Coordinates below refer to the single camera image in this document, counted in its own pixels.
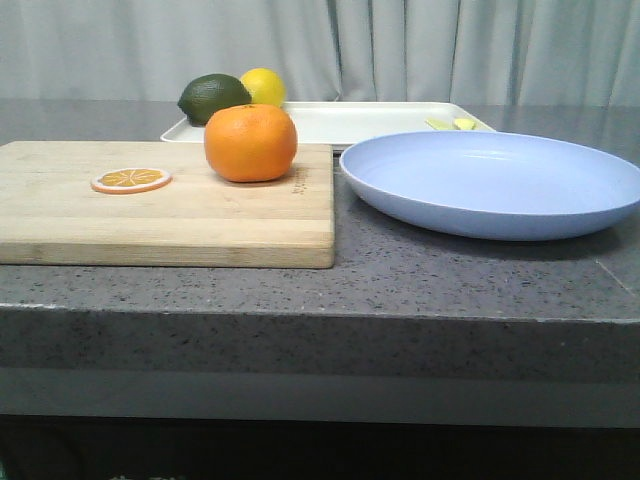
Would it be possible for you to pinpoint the whole orange fruit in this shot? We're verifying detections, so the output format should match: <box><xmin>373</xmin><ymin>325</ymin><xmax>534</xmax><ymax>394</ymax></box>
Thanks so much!
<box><xmin>204</xmin><ymin>104</ymin><xmax>298</xmax><ymax>183</ymax></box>

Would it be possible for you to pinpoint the light blue plate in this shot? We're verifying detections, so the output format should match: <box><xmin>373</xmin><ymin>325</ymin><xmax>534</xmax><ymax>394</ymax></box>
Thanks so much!
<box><xmin>340</xmin><ymin>131</ymin><xmax>639</xmax><ymax>241</ymax></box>

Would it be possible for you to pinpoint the cream white tray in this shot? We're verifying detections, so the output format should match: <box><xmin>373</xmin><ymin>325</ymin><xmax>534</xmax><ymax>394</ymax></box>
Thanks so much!
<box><xmin>160</xmin><ymin>100</ymin><xmax>496</xmax><ymax>150</ymax></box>

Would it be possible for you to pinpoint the yellow lemon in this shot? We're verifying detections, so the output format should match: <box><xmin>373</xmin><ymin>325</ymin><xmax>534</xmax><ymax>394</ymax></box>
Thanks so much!
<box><xmin>240</xmin><ymin>67</ymin><xmax>287</xmax><ymax>107</ymax></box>

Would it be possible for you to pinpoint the yellow-green fruit slice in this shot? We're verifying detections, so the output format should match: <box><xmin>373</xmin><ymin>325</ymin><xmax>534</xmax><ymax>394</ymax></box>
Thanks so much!
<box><xmin>425</xmin><ymin>118</ymin><xmax>455</xmax><ymax>130</ymax></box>

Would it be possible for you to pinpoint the yellow fruit wedge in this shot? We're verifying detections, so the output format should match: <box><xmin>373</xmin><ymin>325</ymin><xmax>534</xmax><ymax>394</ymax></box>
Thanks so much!
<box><xmin>453</xmin><ymin>118</ymin><xmax>491</xmax><ymax>131</ymax></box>

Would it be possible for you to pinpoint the green lime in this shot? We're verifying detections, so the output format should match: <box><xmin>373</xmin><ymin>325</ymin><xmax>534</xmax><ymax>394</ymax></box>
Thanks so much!
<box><xmin>177</xmin><ymin>73</ymin><xmax>251</xmax><ymax>126</ymax></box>

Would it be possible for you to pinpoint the orange slice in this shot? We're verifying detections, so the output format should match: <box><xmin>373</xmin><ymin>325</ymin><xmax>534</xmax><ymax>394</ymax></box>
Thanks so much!
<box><xmin>91</xmin><ymin>167</ymin><xmax>173</xmax><ymax>194</ymax></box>

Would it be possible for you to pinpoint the grey curtain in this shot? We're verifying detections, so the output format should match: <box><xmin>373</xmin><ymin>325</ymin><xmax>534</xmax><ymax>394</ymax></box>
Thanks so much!
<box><xmin>1</xmin><ymin>1</ymin><xmax>639</xmax><ymax>107</ymax></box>

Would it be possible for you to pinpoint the wooden cutting board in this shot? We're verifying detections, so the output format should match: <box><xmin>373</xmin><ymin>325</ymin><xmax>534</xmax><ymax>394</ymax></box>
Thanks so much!
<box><xmin>1</xmin><ymin>141</ymin><xmax>334</xmax><ymax>268</ymax></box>

